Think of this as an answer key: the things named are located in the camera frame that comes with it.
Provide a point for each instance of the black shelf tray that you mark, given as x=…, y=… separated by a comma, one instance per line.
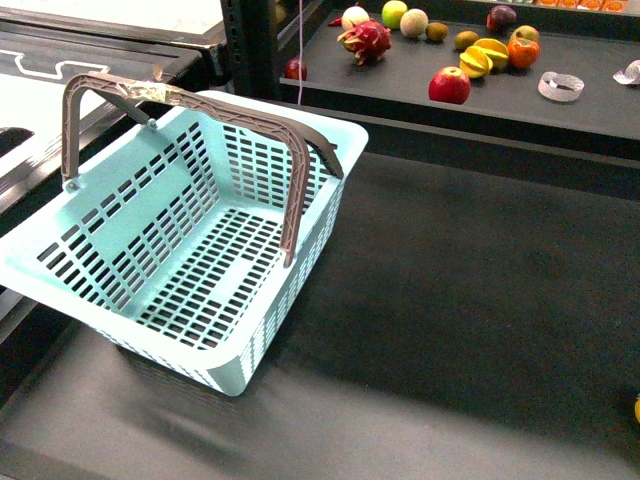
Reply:
x=392, y=94

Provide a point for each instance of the light blue plastic basket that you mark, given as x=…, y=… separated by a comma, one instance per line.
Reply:
x=168, y=244

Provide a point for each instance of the red green mango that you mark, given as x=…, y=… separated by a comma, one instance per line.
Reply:
x=527, y=32

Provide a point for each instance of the yellow mango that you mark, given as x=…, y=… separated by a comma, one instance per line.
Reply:
x=637, y=408

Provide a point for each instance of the small dark red apple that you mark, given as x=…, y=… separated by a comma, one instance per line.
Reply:
x=295, y=69

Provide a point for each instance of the clear tape roll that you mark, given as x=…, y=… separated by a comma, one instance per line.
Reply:
x=559, y=87

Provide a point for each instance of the yellow star fruit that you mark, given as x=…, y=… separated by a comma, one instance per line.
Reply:
x=484, y=57

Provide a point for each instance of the brown kiwi right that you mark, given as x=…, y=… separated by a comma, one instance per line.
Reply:
x=465, y=39

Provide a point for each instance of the pink dragon fruit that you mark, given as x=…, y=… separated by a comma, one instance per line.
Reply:
x=367, y=41

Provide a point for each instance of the brown kiwi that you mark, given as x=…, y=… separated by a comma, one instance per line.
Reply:
x=436, y=31
x=465, y=39

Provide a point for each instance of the red apple front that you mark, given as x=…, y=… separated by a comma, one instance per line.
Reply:
x=450, y=85

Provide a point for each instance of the orange boxes row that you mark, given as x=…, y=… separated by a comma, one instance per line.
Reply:
x=622, y=7

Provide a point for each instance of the brown kiwi left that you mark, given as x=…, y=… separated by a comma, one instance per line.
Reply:
x=436, y=31

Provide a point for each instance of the orange persimmon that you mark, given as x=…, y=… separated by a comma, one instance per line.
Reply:
x=522, y=53

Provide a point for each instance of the white onion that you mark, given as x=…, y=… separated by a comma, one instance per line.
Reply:
x=353, y=16

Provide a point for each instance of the black metal rack post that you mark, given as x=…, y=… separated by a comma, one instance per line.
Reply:
x=251, y=37

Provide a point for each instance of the red chili pepper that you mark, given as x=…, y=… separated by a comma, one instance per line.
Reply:
x=336, y=21

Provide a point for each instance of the beige cantaloupe melon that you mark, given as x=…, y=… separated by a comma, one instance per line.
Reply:
x=414, y=23

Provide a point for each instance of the dark purple fruit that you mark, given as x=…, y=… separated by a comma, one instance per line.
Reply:
x=500, y=18

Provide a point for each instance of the green apple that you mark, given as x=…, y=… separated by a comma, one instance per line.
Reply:
x=392, y=12

